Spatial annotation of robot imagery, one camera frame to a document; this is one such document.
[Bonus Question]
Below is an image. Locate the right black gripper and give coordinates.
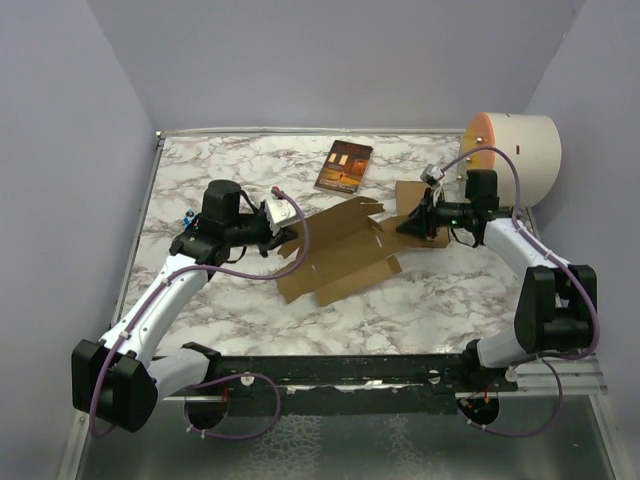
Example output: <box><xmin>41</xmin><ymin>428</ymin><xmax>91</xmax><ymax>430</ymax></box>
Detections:
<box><xmin>397</xmin><ymin>188</ymin><xmax>474</xmax><ymax>239</ymax></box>

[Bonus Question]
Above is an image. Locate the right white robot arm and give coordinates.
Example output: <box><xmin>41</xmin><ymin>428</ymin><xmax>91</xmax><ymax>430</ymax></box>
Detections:
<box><xmin>396</xmin><ymin>165</ymin><xmax>598</xmax><ymax>391</ymax></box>

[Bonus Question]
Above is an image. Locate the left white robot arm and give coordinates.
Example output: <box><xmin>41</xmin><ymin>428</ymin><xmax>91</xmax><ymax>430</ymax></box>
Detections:
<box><xmin>71</xmin><ymin>180</ymin><xmax>310</xmax><ymax>438</ymax></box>

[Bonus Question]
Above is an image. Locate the folded brown cardboard box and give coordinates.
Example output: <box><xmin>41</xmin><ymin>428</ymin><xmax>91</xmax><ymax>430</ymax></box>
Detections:
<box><xmin>394</xmin><ymin>180</ymin><xmax>450</xmax><ymax>249</ymax></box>

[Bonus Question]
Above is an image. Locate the dark paperback book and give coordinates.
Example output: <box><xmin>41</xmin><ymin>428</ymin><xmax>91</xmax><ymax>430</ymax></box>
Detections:
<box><xmin>314</xmin><ymin>140</ymin><xmax>373</xmax><ymax>197</ymax></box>

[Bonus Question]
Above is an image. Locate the round pastel drawer cabinet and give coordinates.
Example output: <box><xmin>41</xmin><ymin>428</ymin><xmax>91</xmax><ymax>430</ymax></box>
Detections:
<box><xmin>455</xmin><ymin>112</ymin><xmax>562</xmax><ymax>208</ymax></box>

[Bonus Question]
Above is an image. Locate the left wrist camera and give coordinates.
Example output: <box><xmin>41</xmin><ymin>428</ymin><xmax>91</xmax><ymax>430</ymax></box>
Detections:
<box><xmin>264</xmin><ymin>186</ymin><xmax>300</xmax><ymax>235</ymax></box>

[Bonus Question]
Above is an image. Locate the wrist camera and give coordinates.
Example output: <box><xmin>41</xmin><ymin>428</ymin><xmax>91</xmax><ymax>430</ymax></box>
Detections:
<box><xmin>420</xmin><ymin>164</ymin><xmax>445</xmax><ymax>192</ymax></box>
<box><xmin>264</xmin><ymin>186</ymin><xmax>300</xmax><ymax>235</ymax></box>

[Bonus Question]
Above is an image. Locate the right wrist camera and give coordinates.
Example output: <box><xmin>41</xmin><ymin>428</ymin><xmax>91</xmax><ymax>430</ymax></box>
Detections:
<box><xmin>420</xmin><ymin>164</ymin><xmax>445</xmax><ymax>192</ymax></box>

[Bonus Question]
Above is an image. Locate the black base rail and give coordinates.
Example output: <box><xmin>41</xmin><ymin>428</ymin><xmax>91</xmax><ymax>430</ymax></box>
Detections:
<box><xmin>99</xmin><ymin>344</ymin><xmax>531</xmax><ymax>416</ymax></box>

